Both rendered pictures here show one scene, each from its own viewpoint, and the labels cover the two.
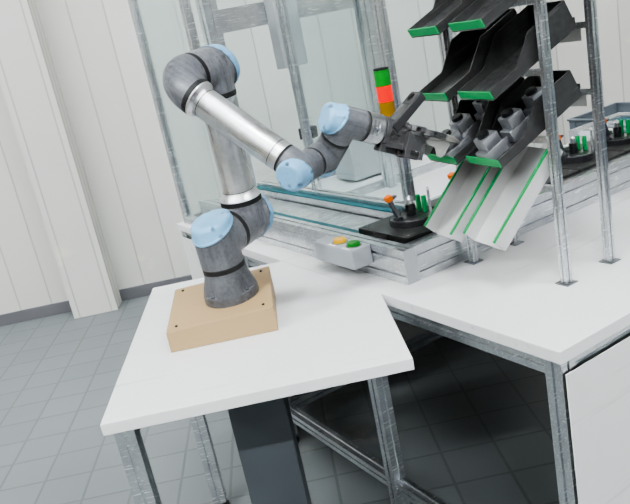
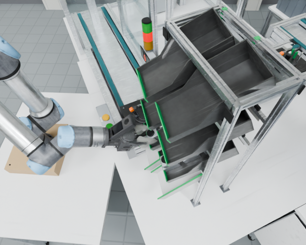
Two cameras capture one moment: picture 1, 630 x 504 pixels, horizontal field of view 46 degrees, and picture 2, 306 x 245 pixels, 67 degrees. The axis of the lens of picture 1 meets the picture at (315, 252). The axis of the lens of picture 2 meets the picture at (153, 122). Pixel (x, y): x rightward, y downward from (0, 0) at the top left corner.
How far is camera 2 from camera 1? 1.53 m
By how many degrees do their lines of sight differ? 40
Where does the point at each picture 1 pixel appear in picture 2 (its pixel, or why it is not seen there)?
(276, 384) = (37, 236)
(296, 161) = (36, 166)
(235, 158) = (28, 100)
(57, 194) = not seen: outside the picture
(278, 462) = not seen: hidden behind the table
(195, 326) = (17, 169)
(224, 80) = (2, 69)
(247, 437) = not seen: hidden behind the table
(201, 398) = (4, 231)
